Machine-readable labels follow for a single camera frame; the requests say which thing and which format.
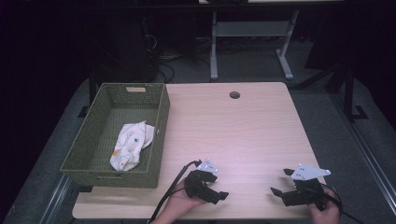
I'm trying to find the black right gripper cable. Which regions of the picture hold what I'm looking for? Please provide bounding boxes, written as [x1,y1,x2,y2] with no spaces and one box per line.
[320,183,366,224]

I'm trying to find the white metal desk frame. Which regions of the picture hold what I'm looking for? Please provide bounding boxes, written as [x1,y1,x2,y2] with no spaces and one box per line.
[209,8,300,81]

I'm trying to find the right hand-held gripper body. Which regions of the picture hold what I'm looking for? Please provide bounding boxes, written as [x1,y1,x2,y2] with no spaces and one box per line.
[281,163,332,208]

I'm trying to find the person's right hand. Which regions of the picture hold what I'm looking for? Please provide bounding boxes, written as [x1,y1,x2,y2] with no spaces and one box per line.
[307,188,342,224]

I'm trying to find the metal floor rail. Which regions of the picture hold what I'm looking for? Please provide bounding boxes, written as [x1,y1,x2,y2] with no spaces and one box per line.
[329,91,396,207]
[38,174,73,224]

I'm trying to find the black metal stand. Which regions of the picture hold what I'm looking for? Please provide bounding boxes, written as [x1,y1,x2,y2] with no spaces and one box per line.
[292,60,370,123]

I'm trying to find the black floor cables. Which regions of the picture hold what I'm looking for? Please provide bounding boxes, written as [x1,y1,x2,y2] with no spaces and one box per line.
[141,18,216,84]

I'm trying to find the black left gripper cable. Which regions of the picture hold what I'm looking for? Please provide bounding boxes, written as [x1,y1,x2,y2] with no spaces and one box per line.
[147,160,203,224]

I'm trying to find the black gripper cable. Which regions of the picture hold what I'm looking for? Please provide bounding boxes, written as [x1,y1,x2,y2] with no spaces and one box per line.
[147,160,203,224]
[320,183,366,224]

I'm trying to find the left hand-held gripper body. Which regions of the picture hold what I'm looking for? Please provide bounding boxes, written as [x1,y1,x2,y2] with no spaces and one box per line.
[183,157,219,201]

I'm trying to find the person's left hand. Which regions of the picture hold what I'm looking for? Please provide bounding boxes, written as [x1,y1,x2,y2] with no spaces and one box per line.
[162,179,208,224]

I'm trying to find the green woven basket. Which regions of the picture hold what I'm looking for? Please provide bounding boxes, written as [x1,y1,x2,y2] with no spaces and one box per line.
[60,82,171,189]

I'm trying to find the white printed cloth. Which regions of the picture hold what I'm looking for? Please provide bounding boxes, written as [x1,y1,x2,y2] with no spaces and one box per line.
[109,120,156,172]

